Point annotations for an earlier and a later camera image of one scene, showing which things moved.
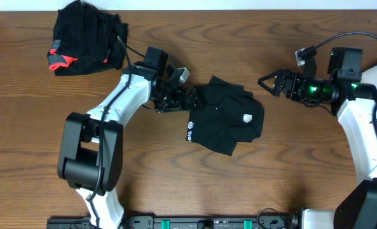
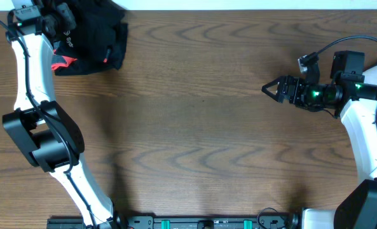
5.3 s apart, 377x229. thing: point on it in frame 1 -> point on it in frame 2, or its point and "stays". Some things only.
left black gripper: [178, 105] -> [60, 13]
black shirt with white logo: [226, 114] -> [98, 42]
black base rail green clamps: [292, 221] stays
